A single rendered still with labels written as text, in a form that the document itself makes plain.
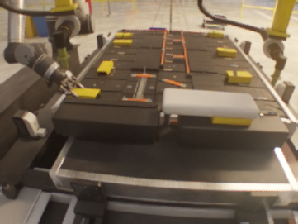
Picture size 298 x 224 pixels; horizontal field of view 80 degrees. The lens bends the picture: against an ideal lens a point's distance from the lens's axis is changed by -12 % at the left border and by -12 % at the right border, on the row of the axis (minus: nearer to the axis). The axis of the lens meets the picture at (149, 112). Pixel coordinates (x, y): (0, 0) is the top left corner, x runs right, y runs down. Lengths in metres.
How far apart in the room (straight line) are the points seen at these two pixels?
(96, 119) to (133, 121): 0.14
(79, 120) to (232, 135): 0.58
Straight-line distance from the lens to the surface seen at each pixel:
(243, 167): 0.81
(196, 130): 0.74
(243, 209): 0.81
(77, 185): 0.74
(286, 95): 1.52
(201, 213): 0.86
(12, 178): 1.02
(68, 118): 0.82
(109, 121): 0.76
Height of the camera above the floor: 1.57
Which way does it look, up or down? 37 degrees down
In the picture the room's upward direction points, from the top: straight up
